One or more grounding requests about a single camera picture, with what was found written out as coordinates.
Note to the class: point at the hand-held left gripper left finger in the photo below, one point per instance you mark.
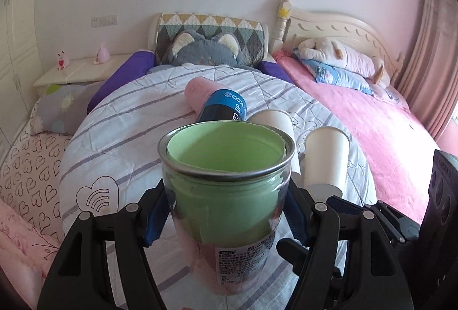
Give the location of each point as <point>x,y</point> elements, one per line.
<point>153,227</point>

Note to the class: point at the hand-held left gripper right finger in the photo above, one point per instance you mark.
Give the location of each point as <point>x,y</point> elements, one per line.
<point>296,222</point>

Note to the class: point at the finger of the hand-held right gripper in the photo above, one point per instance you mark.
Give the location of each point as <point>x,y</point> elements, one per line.
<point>338,202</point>
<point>290,250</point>

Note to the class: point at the white paper cup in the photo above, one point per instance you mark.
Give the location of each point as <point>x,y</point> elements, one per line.
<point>325,159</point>
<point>275,120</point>

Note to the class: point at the clear cup with green lining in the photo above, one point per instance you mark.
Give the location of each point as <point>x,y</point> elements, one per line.
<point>222,195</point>

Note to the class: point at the blue and black cup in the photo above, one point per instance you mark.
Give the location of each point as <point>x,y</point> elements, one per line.
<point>223,107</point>

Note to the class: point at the pink cup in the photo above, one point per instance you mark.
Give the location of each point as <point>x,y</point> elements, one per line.
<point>196,91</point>

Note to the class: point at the pink bed sheet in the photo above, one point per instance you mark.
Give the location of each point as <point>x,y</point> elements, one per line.
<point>375,138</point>

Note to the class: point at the striped white quilt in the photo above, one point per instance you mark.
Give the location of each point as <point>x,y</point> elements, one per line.
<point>118,138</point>

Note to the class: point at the pink pillow with blue print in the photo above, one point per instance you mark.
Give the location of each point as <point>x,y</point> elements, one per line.
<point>391,94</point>

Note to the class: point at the blue printed pillow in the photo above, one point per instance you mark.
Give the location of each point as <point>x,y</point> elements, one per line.
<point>334,75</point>

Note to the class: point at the heart print bed sheet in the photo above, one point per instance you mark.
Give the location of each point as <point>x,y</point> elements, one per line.
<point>34,170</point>

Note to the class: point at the pink floral blanket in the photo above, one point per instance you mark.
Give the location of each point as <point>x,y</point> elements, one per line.
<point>19,252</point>

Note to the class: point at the purple bolster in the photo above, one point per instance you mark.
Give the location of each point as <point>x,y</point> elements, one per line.
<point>273,70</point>
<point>121,79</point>

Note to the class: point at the white plush dog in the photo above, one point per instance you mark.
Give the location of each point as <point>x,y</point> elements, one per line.
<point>340,54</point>

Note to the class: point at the grey flower print pillow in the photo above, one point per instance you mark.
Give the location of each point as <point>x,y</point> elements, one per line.
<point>60,107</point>

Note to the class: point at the pink curtain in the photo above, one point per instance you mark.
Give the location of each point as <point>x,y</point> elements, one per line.
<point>433,55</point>

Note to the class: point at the white nightstand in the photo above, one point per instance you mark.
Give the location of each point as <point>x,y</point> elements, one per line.
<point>86,70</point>

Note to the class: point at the cream carved bed headboard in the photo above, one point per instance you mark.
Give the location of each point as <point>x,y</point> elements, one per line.
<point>343,27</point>

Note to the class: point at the pink figurine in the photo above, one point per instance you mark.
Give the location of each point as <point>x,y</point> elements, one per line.
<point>102,54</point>

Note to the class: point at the grey cat plush pillow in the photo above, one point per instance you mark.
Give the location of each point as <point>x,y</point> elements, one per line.
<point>204,50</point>

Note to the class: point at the white and red figurine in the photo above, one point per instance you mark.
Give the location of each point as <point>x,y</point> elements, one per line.
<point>62,61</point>

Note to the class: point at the yellow star sticker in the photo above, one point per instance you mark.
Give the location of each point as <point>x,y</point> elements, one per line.
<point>282,12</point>

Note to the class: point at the white wardrobe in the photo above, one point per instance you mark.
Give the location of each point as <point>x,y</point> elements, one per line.
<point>16,66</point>

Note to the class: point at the patterned triangle cushion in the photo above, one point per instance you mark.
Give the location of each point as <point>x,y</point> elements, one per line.
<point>214,21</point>

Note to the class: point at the wall socket panel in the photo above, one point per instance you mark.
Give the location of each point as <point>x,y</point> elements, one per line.
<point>103,20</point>

